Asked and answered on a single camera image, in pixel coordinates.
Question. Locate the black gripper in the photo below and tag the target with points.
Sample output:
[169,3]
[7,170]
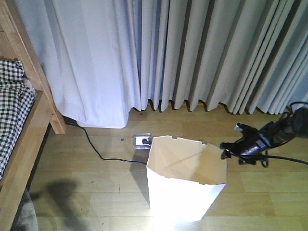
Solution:
[248,150]

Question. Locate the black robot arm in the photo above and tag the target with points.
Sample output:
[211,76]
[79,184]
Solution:
[291,124]

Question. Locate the silver floor power socket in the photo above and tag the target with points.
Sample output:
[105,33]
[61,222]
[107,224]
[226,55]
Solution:
[142,141]

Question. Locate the white pleated curtain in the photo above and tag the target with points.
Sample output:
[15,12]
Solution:
[104,57]

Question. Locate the grey round rug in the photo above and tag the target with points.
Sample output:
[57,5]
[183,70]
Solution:
[25,217]

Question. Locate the black white checkered bedding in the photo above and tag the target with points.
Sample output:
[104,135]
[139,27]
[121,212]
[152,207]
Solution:
[16,100]

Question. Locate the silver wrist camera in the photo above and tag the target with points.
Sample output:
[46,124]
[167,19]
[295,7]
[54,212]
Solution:
[246,130]

